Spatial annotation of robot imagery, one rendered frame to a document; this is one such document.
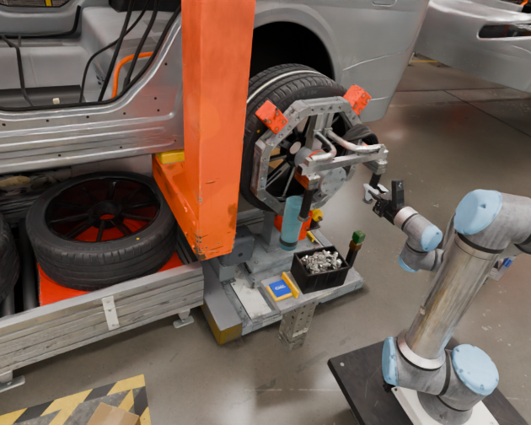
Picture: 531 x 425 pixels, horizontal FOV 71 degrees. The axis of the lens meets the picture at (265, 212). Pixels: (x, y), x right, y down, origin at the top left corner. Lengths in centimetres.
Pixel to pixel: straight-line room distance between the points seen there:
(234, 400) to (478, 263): 118
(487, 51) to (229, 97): 302
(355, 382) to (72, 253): 124
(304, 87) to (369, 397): 121
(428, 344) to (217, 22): 110
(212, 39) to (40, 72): 146
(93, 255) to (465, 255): 134
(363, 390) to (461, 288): 66
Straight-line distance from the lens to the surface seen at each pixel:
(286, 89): 150
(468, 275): 109
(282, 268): 209
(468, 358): 142
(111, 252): 167
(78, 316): 172
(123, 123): 172
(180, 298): 182
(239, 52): 117
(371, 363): 167
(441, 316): 119
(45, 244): 178
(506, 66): 394
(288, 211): 156
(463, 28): 401
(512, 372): 241
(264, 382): 186
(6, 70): 244
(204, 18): 110
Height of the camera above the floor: 165
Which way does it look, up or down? 38 degrees down
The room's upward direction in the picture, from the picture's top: 9 degrees clockwise
